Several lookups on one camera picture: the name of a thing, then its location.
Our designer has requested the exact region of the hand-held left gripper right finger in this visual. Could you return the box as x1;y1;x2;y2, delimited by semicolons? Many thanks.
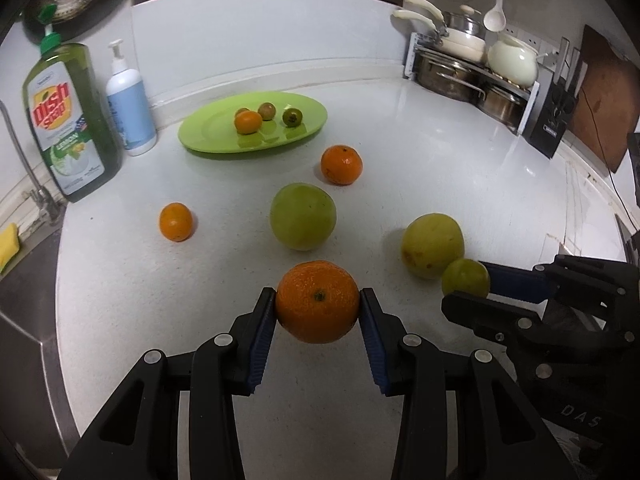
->
359;287;576;480

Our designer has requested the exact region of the white ladle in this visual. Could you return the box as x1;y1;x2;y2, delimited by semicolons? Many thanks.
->
482;0;507;32

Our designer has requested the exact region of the black knife block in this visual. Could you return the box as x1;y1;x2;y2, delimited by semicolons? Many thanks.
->
530;67;587;159

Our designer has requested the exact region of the green apple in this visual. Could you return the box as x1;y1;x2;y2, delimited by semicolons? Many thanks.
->
270;183;337;252

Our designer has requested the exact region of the white blue pump bottle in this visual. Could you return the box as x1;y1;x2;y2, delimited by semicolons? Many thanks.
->
105;39;158;157

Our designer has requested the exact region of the white pot rack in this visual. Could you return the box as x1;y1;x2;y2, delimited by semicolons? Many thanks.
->
404;31;541;136

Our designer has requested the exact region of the green dish soap bottle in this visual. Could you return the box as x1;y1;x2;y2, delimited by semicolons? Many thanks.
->
21;4;123;204

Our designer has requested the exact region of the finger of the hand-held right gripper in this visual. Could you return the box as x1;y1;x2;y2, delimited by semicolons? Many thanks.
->
477;254;629;307
441;292;547;347

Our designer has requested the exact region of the yellow-green pear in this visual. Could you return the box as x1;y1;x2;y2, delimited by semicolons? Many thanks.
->
401;213;465;281

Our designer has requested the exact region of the white pan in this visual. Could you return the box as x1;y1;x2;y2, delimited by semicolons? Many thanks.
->
391;9;487;63
404;0;487;48

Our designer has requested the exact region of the black cable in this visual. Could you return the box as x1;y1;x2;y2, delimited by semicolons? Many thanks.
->
585;92;633;213

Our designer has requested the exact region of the green plate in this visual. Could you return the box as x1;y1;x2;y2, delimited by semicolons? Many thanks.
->
178;91;328;153

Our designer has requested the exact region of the yellow sponge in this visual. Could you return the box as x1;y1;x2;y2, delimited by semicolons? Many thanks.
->
0;222;22;276

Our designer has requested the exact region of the thin steel faucet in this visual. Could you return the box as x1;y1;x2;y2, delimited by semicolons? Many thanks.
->
0;102;64;226

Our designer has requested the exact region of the steel sink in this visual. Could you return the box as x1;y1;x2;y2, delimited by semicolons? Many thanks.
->
0;240;78;461

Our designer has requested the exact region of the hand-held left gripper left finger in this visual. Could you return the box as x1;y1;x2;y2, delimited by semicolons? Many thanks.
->
59;287;278;480

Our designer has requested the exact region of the white wall socket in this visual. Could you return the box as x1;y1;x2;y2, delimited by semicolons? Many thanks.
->
517;30;562;57

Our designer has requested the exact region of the steel pot with lid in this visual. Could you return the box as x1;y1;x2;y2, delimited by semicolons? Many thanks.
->
442;4;488;36

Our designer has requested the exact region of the white ceramic pot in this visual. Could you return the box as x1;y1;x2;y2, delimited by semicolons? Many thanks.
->
486;34;549;87

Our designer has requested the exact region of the brown wooden board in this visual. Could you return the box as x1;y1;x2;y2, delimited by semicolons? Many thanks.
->
570;24;640;175

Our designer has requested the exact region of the small mandarin orange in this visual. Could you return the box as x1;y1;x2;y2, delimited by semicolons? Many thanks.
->
159;202;194;242
235;111;264;135

